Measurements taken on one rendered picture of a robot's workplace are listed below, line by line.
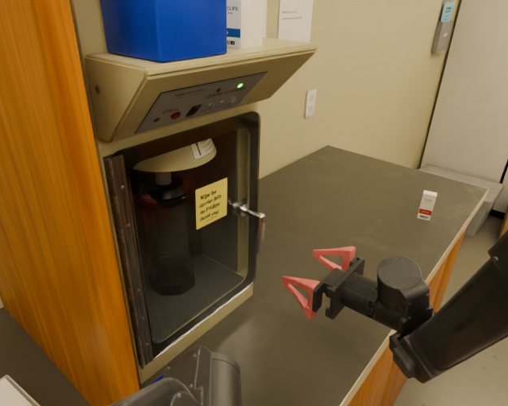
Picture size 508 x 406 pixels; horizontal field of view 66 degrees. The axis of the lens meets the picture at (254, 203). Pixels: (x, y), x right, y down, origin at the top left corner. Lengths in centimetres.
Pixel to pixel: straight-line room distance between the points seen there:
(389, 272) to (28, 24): 49
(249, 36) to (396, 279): 38
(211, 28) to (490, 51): 304
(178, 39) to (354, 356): 67
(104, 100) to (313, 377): 60
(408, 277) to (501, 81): 292
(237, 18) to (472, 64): 298
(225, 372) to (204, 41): 34
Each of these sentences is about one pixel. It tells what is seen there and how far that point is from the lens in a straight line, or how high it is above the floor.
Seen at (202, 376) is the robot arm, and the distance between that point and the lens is 34.
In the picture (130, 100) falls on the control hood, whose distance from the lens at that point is 44.
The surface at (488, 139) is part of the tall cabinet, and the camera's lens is 350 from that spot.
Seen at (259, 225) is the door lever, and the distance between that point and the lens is 74.
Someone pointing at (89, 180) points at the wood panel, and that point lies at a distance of 43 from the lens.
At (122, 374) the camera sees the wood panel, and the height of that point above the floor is 112.
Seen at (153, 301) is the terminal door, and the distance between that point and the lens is 69.
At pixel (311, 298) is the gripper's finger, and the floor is 116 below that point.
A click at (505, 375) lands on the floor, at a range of 235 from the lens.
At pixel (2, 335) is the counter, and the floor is 94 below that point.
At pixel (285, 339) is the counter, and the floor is 94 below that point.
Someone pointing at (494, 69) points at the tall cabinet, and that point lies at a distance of 341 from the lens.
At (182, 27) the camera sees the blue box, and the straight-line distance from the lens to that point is 45.
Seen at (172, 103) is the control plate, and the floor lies 146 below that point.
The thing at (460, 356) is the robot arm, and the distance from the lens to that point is 50.
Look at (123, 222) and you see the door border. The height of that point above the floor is 129.
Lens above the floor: 158
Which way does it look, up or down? 29 degrees down
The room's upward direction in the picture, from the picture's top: 2 degrees clockwise
